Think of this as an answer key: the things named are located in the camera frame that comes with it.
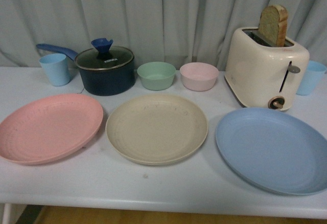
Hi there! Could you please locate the pink plastic plate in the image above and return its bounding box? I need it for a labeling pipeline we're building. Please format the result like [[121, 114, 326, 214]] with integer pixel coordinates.
[[1, 94, 103, 165]]

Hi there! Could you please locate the green plastic bowl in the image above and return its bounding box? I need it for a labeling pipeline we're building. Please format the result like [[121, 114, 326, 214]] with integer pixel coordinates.
[[137, 62, 176, 91]]

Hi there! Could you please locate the beige plastic plate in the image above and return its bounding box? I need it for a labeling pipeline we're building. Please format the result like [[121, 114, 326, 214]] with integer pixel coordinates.
[[106, 94, 208, 165]]

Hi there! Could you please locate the pink plastic bowl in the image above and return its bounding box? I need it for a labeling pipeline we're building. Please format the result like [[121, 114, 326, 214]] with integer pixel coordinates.
[[180, 62, 219, 92]]

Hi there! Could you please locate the dark blue saucepan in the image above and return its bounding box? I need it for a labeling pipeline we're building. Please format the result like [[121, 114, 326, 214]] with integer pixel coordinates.
[[36, 43, 135, 96]]

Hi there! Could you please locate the glass pot lid blue knob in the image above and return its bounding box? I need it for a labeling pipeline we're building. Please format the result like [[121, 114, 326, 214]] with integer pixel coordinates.
[[75, 38, 134, 71]]

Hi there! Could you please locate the grey curtain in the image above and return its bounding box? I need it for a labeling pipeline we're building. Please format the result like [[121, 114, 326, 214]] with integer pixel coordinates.
[[1, 0, 326, 70]]

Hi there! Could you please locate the cream white toaster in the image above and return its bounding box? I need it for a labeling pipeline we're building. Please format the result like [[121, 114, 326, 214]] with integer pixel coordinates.
[[225, 28, 310, 110]]

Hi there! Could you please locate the light blue cup left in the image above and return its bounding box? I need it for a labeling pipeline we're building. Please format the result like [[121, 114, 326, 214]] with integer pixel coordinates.
[[39, 53, 71, 86]]

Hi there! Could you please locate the light blue cup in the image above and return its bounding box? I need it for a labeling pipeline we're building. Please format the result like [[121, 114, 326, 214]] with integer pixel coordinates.
[[39, 53, 71, 86], [296, 60, 326, 96]]

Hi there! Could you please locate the blue plastic plate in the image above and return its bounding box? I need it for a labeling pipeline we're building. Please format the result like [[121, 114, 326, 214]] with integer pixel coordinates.
[[216, 108, 326, 195]]

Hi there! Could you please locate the slice of toast bread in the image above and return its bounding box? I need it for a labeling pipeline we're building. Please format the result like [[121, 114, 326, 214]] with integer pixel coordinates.
[[258, 5, 288, 47]]

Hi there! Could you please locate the light blue cup right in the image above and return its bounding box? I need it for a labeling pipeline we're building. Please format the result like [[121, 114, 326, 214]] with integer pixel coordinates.
[[296, 60, 326, 96]]

